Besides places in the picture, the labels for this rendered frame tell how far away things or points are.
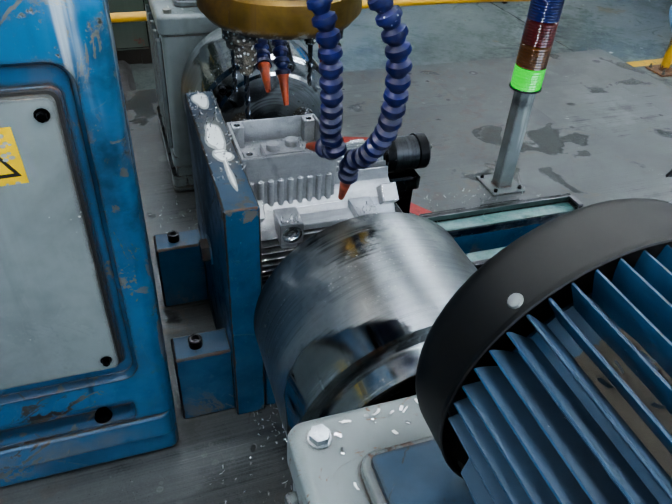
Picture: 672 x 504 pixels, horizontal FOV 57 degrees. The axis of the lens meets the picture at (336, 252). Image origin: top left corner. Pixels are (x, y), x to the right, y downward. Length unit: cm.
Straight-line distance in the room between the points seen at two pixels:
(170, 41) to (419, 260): 74
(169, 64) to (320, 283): 72
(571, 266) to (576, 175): 126
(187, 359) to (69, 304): 20
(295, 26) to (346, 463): 42
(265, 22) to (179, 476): 55
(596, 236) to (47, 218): 46
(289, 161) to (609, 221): 52
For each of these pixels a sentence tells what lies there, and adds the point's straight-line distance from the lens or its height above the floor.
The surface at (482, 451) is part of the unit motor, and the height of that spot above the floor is 129.
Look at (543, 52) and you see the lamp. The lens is 128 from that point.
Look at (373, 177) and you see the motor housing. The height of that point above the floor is 109.
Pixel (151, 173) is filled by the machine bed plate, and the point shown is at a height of 80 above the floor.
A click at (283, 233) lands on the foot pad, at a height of 106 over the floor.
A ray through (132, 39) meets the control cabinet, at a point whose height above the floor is 16.
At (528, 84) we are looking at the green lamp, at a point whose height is 105.
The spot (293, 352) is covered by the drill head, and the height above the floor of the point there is 110.
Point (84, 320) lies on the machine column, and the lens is 68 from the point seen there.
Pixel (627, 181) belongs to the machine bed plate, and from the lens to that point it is 158.
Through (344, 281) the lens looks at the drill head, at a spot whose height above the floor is 115.
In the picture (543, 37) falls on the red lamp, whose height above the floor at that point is 114.
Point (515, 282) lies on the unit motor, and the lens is 28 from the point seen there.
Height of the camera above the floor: 152
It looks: 38 degrees down
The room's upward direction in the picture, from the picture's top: 4 degrees clockwise
